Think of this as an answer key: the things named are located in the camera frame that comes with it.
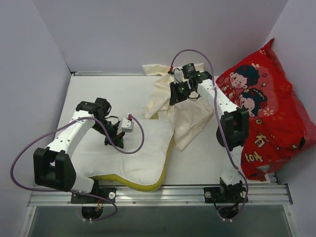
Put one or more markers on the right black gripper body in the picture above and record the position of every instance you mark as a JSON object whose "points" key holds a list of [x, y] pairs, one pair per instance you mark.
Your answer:
{"points": [[176, 94]]}

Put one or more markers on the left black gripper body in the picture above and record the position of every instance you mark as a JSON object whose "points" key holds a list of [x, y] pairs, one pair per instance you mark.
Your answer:
{"points": [[114, 139]]}

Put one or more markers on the white pillow yellow edge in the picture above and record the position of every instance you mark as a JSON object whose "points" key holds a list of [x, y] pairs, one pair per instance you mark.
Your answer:
{"points": [[141, 167]]}

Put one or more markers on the cream pillowcase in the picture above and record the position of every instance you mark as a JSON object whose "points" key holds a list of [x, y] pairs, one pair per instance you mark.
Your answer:
{"points": [[188, 117]]}

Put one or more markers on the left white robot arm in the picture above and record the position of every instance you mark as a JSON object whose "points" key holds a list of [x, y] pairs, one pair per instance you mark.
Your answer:
{"points": [[53, 167]]}

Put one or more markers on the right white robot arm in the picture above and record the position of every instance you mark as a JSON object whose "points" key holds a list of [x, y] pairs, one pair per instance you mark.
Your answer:
{"points": [[233, 126]]}

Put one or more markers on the red cartoon print bag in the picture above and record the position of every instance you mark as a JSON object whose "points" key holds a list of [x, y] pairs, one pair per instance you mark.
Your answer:
{"points": [[279, 126]]}

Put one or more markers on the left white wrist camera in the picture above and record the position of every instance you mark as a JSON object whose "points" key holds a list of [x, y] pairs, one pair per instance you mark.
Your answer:
{"points": [[125, 126]]}

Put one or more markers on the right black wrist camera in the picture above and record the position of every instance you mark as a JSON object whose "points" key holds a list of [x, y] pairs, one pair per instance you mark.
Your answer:
{"points": [[189, 71]]}

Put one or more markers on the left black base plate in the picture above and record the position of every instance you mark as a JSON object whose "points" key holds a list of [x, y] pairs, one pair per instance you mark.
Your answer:
{"points": [[102, 194]]}

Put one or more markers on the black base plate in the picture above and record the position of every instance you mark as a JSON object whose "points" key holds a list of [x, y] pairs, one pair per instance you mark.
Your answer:
{"points": [[215, 195], [102, 194]]}

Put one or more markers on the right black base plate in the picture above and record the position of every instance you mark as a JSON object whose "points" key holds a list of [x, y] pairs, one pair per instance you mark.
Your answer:
{"points": [[215, 195]]}

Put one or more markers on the aluminium mounting rail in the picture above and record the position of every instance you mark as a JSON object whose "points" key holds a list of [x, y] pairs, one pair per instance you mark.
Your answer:
{"points": [[271, 194]]}

